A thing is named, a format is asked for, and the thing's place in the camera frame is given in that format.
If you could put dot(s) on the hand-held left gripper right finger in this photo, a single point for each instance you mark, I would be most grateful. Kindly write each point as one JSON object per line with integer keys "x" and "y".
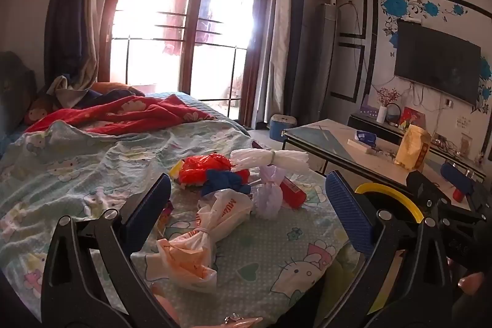
{"x": 346, "y": 212}

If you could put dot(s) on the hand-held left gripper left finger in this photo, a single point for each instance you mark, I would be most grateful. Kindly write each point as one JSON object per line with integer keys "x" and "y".
{"x": 153, "y": 205}

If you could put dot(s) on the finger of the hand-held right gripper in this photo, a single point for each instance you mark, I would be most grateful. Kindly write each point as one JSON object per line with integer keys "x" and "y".
{"x": 455, "y": 178}
{"x": 422, "y": 189}

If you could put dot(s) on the small pink wrapper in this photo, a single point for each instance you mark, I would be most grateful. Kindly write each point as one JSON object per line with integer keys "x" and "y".
{"x": 166, "y": 211}

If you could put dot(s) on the yellow rimmed black trash can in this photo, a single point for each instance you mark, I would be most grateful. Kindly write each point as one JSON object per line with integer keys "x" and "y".
{"x": 384, "y": 189}

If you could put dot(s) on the yellow wrapper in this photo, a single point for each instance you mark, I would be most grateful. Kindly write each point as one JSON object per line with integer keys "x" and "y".
{"x": 176, "y": 169}

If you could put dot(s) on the red cylinder object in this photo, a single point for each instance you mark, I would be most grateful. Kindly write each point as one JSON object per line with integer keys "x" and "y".
{"x": 294, "y": 193}

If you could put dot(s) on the white orange printed plastic bag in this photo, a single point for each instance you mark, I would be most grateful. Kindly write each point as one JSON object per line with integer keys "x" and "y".
{"x": 184, "y": 259}

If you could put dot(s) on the red plastic bag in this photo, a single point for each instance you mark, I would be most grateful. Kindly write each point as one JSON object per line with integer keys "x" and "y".
{"x": 203, "y": 166}

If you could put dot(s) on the blue plastic bag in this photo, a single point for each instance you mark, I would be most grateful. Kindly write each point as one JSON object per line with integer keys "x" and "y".
{"x": 226, "y": 180}

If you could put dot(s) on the lilac plastic bag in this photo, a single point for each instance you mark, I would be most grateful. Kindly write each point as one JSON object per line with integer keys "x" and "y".
{"x": 267, "y": 201}

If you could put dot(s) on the white plastic bag bundle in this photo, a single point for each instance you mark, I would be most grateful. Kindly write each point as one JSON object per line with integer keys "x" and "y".
{"x": 253, "y": 159}

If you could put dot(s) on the person's right hand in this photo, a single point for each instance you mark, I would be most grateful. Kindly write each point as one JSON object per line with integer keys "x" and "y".
{"x": 472, "y": 284}

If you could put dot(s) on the person's left hand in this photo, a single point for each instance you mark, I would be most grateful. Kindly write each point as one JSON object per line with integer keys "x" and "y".
{"x": 242, "y": 322}

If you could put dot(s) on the tan pack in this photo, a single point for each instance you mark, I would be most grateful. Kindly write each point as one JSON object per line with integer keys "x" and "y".
{"x": 467, "y": 144}

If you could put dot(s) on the tan paper bag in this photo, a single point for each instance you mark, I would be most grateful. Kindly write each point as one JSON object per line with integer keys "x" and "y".
{"x": 413, "y": 149}

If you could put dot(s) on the yellow-green cloth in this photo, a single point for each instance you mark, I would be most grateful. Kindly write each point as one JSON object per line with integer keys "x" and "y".
{"x": 342, "y": 274}

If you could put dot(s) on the black white television cabinet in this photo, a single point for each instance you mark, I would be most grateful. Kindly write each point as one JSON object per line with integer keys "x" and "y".
{"x": 384, "y": 132}

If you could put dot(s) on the white blue coffee table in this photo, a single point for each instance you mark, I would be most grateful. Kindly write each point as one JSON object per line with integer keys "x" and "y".
{"x": 326, "y": 139}

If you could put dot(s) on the blue tissue packet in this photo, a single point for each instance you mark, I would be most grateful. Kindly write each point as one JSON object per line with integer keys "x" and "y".
{"x": 366, "y": 137}

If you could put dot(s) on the round desk mirror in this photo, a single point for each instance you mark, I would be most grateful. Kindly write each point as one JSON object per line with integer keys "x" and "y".
{"x": 393, "y": 114}

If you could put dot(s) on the cartoon cat printed bedsheet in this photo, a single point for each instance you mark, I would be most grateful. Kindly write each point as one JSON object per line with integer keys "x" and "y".
{"x": 77, "y": 174}

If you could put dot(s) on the white vase red flowers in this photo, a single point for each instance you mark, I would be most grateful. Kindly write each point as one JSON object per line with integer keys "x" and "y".
{"x": 381, "y": 114}

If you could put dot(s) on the red floral blanket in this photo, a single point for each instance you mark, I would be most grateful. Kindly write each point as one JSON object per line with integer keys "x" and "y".
{"x": 115, "y": 116}

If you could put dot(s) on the purple box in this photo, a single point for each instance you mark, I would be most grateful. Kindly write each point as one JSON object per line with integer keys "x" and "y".
{"x": 368, "y": 107}

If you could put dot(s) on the blue bucket white lid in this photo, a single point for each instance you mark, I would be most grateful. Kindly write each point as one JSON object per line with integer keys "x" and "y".
{"x": 282, "y": 128}

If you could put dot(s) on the dark blue cloth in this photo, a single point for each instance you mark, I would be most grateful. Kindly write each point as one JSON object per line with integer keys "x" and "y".
{"x": 98, "y": 97}

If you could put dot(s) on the grey white cloth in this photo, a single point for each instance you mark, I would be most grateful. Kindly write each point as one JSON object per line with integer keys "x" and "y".
{"x": 65, "y": 91}

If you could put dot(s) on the orange plush doll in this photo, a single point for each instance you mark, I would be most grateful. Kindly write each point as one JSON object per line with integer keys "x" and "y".
{"x": 35, "y": 114}

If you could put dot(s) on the grey standing air conditioner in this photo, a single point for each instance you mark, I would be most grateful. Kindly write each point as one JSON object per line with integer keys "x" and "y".
{"x": 319, "y": 63}

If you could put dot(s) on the beige curtain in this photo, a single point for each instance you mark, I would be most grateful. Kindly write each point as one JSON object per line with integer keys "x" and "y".
{"x": 94, "y": 43}
{"x": 278, "y": 43}

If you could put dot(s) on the dark headboard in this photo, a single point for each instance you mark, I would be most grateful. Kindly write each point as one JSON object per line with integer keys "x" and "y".
{"x": 15, "y": 89}

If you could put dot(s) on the red hanging garment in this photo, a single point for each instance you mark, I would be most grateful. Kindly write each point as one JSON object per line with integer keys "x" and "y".
{"x": 176, "y": 24}

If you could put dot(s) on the brown framed glass door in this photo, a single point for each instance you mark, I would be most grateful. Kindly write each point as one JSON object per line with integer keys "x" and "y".
{"x": 194, "y": 24}

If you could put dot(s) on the white paper wall note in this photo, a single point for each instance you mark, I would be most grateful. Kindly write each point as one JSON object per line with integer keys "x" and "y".
{"x": 464, "y": 122}

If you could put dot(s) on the red photo frame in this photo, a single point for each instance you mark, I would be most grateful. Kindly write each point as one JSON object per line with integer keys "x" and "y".
{"x": 413, "y": 118}

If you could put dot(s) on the white wall charger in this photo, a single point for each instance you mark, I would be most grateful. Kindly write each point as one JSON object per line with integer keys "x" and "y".
{"x": 448, "y": 103}

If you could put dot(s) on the black wall television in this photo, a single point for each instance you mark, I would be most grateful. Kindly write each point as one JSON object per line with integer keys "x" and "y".
{"x": 438, "y": 59}

